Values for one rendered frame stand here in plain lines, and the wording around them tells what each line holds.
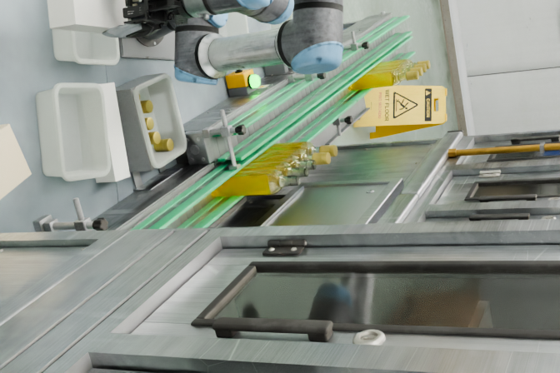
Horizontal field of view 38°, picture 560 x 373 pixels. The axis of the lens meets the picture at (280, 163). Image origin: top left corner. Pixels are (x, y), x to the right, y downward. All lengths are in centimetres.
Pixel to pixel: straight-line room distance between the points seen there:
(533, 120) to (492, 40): 87
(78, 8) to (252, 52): 59
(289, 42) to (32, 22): 59
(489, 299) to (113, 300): 49
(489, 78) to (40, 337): 736
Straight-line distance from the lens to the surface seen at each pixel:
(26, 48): 197
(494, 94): 827
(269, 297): 108
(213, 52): 210
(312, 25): 186
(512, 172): 250
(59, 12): 156
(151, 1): 151
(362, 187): 243
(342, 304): 102
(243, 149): 238
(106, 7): 161
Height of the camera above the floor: 208
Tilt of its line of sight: 27 degrees down
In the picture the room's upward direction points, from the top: 86 degrees clockwise
